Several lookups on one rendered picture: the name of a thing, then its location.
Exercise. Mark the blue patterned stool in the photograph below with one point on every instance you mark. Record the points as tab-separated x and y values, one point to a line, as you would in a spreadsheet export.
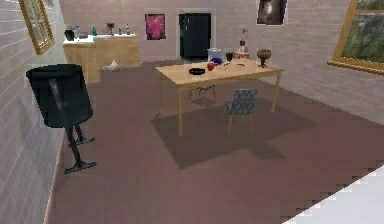
204	89

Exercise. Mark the wooden dining table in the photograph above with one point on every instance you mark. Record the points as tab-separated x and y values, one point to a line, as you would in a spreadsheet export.
213	76

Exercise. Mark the red apple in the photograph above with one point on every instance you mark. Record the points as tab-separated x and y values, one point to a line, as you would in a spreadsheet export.
210	66

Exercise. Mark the blue patterned chair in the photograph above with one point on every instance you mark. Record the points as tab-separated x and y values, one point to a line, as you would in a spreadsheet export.
242	103

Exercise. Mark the clear glass jug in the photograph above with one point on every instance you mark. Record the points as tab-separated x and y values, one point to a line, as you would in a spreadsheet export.
215	56

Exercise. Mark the black cup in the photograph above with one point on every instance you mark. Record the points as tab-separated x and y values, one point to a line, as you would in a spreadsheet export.
229	56

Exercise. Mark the small pink side table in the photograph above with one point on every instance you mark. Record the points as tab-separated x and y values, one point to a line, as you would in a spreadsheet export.
241	54

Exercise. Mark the black fridge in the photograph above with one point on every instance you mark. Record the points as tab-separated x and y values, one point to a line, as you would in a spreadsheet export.
195	35

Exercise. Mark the red flower vase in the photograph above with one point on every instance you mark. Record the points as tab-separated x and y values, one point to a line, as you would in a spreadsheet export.
242	42

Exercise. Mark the brown vase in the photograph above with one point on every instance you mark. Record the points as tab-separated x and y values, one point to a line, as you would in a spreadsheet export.
263	56

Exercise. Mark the white cloth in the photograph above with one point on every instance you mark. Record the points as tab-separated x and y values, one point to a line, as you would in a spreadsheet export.
111	66

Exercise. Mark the pink framed picture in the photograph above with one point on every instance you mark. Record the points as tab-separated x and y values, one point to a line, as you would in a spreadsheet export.
155	26

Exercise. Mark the wooden kitchen counter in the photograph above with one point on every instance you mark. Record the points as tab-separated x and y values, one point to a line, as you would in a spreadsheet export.
106	53

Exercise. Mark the dark goblet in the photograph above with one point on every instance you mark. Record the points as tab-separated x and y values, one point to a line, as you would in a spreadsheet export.
110	28

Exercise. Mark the dark framed picture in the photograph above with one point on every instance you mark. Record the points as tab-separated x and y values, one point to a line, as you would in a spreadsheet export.
271	11

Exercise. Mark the black television on stand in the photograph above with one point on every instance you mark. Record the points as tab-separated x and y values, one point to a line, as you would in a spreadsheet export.
60	96

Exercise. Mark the black pot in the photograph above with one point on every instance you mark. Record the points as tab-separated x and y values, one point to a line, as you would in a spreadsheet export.
69	34

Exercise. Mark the gold framed picture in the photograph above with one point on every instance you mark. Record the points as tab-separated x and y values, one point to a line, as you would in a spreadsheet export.
36	25

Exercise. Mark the wooden framed window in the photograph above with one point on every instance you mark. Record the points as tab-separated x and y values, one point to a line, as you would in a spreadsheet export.
363	36

